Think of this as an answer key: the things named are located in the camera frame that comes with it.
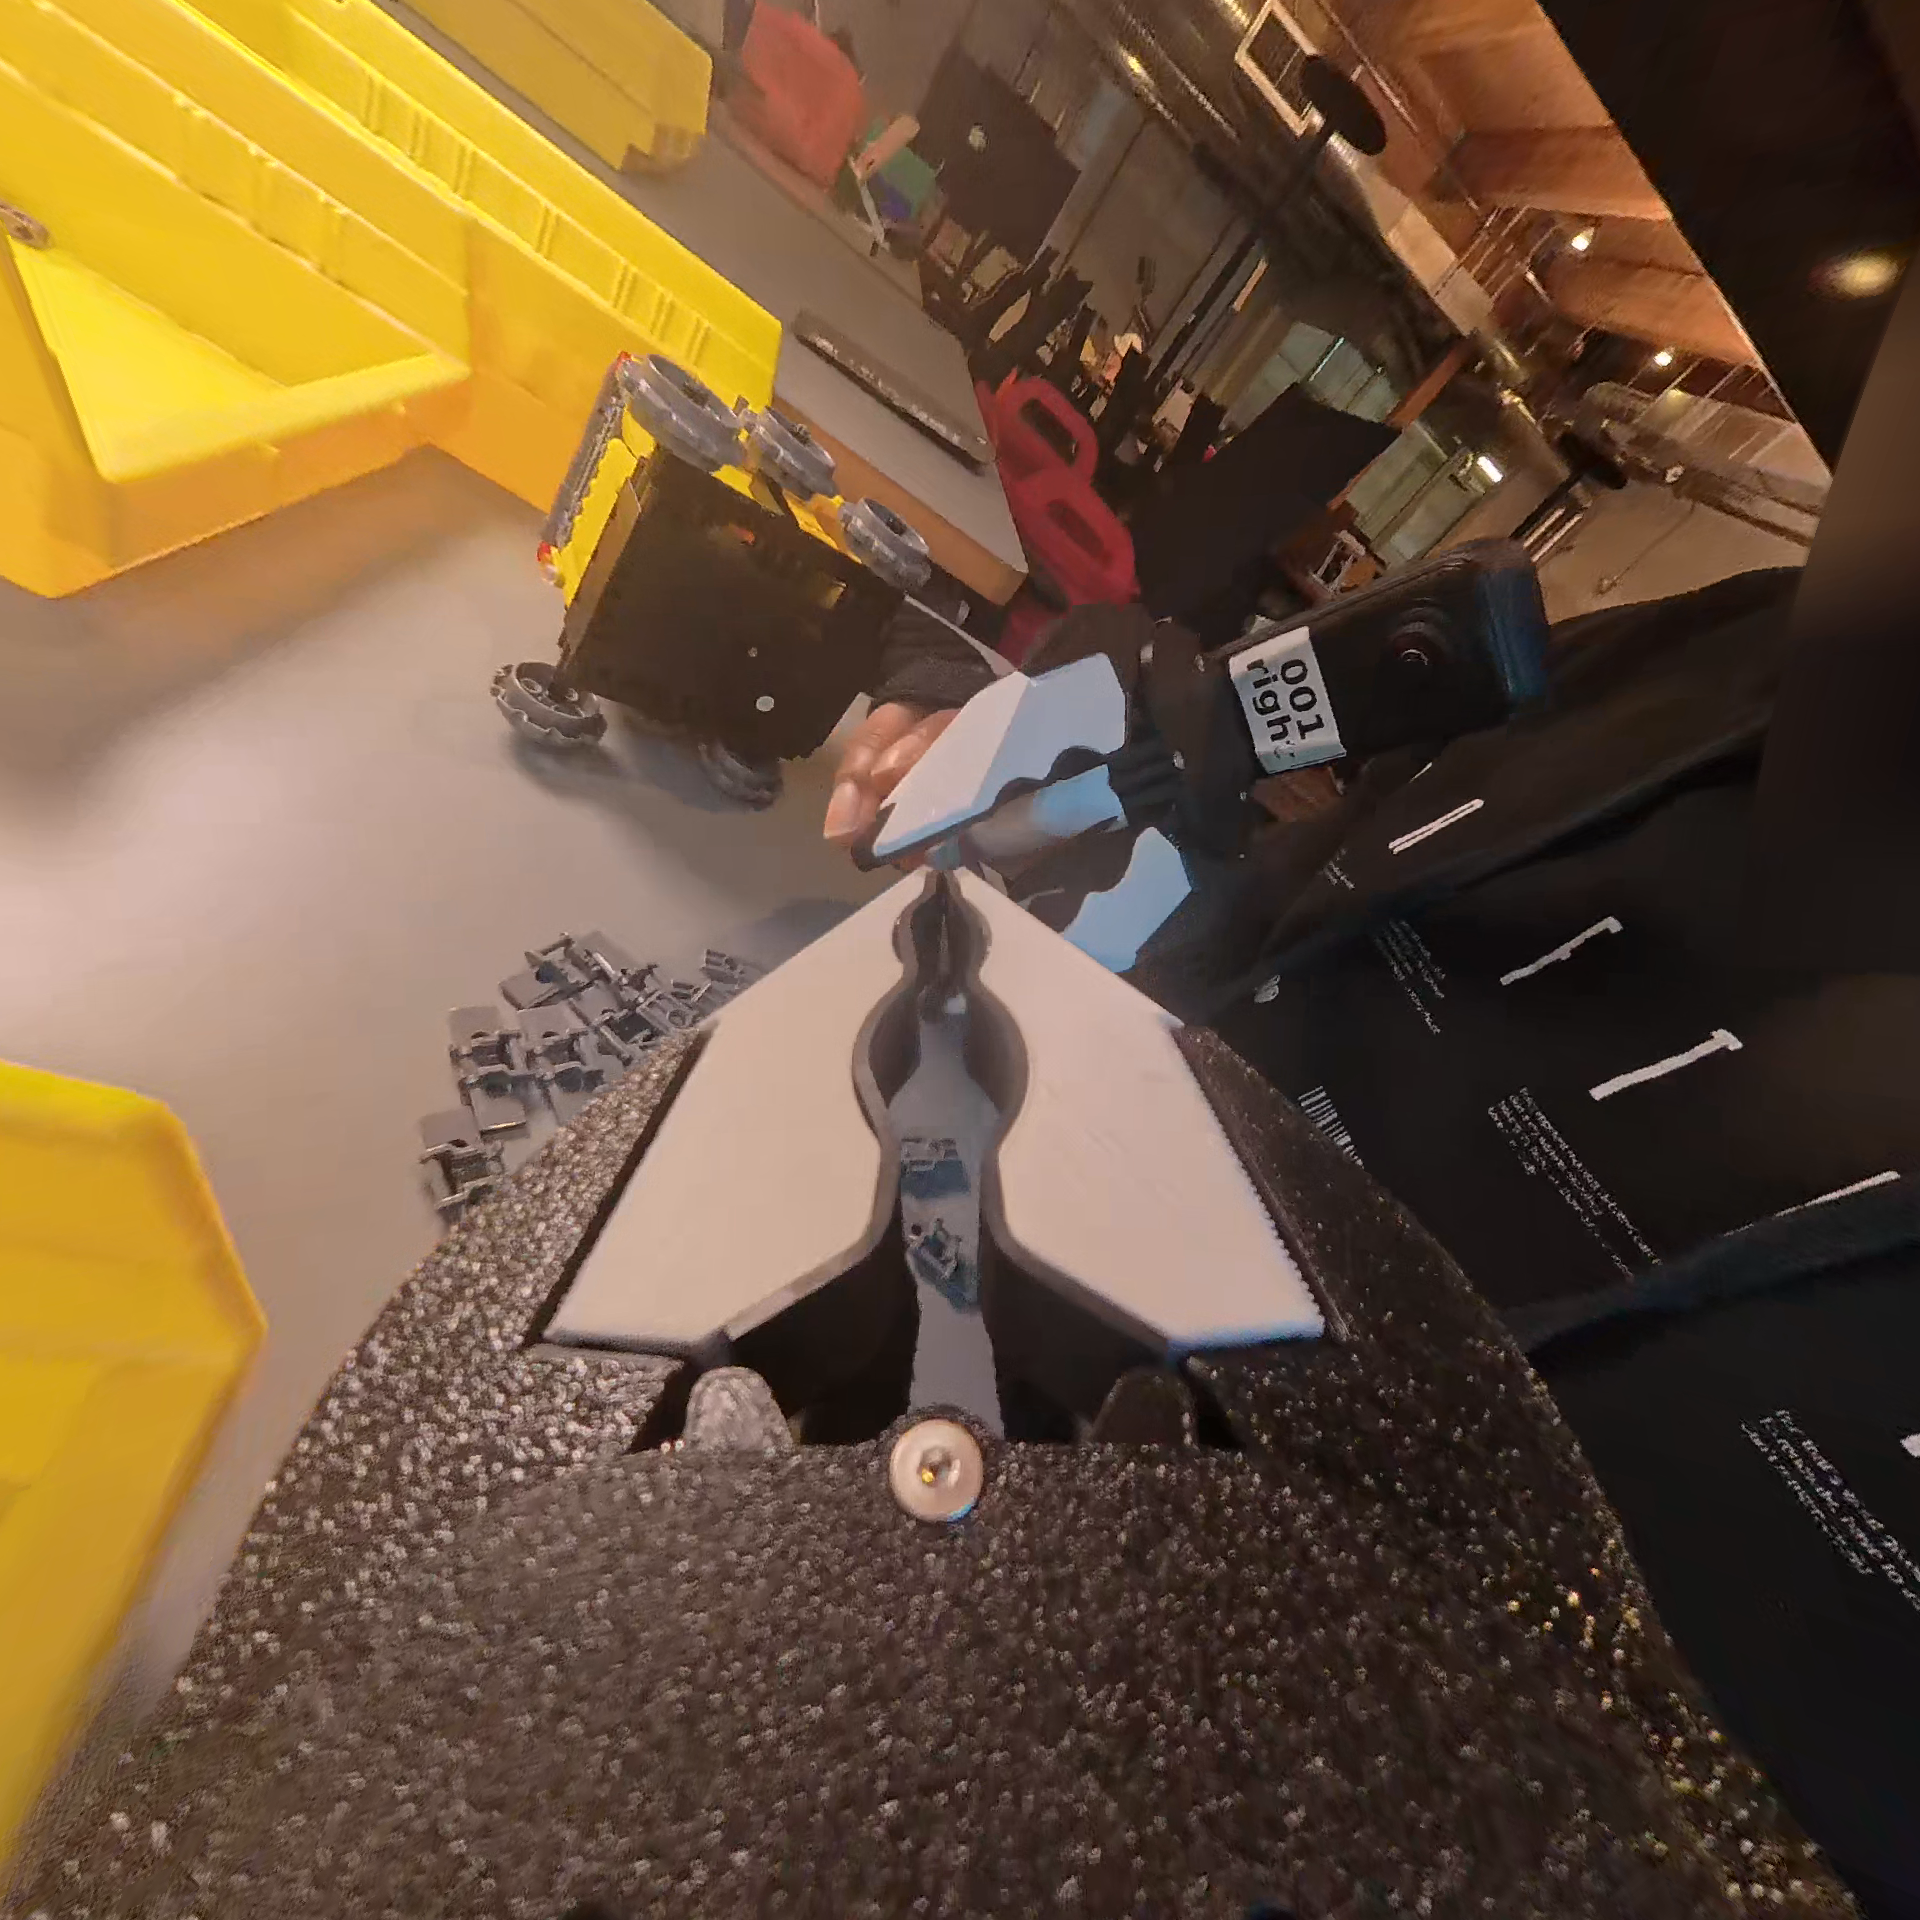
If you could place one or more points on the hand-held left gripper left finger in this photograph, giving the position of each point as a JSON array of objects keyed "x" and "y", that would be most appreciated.
[{"x": 704, "y": 1200}]

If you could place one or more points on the person's right forearm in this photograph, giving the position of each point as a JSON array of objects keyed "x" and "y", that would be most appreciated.
[{"x": 930, "y": 652}]

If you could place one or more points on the red plastic container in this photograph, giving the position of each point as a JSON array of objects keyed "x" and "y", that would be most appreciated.
[{"x": 1059, "y": 495}]

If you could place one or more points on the small grey track link cluster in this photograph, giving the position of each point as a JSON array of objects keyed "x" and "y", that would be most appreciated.
[{"x": 555, "y": 1035}]

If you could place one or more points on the black toy vehicle model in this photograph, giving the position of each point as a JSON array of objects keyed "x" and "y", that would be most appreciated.
[{"x": 704, "y": 630}]

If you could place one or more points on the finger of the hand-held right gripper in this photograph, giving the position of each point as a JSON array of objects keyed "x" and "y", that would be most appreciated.
[
  {"x": 1004, "y": 750},
  {"x": 1133, "y": 901}
]

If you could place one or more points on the person's right hand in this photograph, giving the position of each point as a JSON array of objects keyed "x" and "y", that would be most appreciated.
[{"x": 878, "y": 773}]

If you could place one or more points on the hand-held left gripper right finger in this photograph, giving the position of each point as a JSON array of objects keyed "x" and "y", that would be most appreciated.
[{"x": 1155, "y": 1200}]

